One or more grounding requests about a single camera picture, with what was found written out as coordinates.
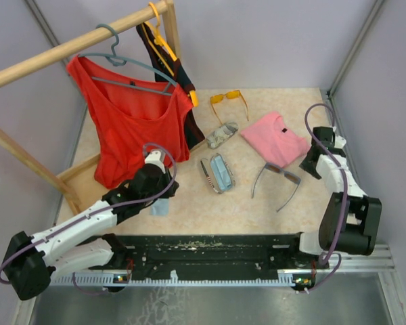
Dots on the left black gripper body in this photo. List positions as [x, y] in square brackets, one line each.
[163, 184]

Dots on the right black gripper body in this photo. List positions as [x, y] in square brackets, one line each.
[308, 166]

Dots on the grey-framed sunglasses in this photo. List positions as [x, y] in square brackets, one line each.
[293, 178]

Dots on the square blue cleaning cloth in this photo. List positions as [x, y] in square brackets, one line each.
[221, 173]

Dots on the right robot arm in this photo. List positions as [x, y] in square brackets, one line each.
[351, 218]

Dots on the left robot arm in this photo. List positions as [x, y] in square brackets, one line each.
[32, 262]

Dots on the orange sunglasses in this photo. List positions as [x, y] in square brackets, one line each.
[231, 95]

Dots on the narrow blue cleaning cloth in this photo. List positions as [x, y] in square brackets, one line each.
[160, 207]

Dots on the folded pink t-shirt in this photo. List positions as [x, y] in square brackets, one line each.
[274, 141]

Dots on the red tank top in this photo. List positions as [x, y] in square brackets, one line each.
[127, 114]

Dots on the wooden clothes rack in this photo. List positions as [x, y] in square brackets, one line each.
[70, 182]

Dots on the grey patterned glasses case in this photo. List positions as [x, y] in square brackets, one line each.
[220, 135]

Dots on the dark navy maroon garment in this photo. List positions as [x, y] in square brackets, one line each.
[164, 62]

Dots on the grey-blue clothes hanger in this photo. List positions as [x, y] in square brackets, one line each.
[116, 61]

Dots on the yellow clothes hanger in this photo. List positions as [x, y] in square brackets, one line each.
[162, 42]

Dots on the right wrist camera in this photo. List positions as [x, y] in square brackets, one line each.
[339, 144]

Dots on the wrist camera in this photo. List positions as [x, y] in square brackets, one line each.
[339, 144]
[155, 157]

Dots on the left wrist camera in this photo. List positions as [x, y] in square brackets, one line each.
[155, 157]

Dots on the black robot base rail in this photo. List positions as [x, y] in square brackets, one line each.
[232, 260]

